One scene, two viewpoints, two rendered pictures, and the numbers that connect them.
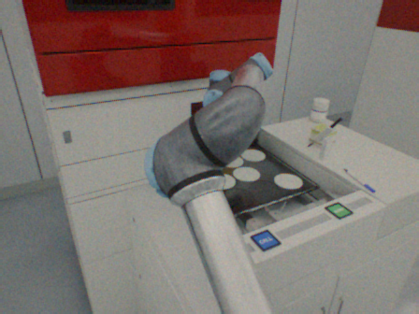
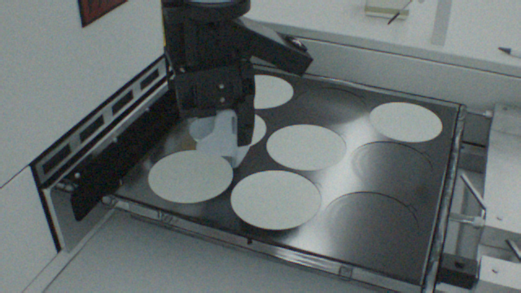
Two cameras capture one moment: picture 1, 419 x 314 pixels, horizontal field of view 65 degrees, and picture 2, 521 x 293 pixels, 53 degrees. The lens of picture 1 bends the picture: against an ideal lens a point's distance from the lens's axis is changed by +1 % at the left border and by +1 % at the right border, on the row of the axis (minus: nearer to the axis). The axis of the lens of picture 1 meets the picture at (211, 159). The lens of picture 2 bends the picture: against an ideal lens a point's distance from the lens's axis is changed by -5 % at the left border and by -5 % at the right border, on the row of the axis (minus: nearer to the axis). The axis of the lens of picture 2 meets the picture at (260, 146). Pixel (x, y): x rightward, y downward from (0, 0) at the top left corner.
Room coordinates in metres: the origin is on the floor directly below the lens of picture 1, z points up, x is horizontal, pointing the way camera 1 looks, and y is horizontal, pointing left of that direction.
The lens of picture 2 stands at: (0.61, 0.26, 1.30)
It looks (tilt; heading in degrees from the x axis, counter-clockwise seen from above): 35 degrees down; 322
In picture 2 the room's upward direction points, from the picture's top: straight up
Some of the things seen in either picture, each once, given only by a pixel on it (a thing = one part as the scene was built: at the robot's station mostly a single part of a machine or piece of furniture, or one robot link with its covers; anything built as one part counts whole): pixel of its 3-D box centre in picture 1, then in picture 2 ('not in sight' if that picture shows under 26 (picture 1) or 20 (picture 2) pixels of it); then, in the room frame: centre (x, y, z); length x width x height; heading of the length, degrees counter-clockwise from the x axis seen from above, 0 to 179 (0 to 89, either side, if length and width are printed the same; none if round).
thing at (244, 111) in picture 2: not in sight; (240, 108); (1.02, -0.03, 0.99); 0.05 x 0.02 x 0.09; 161
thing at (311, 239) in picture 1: (301, 244); not in sight; (0.67, -0.26, 0.89); 0.55 x 0.09 x 0.14; 120
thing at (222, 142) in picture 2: not in sight; (221, 143); (1.03, -0.02, 0.95); 0.06 x 0.03 x 0.09; 71
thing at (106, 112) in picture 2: not in sight; (147, 79); (1.20, -0.01, 0.96); 0.44 x 0.01 x 0.02; 120
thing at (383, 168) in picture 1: (339, 164); (424, 45); (1.13, -0.52, 0.89); 0.62 x 0.35 x 0.14; 30
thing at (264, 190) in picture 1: (246, 174); (306, 147); (1.02, -0.13, 0.90); 0.34 x 0.34 x 0.01; 30
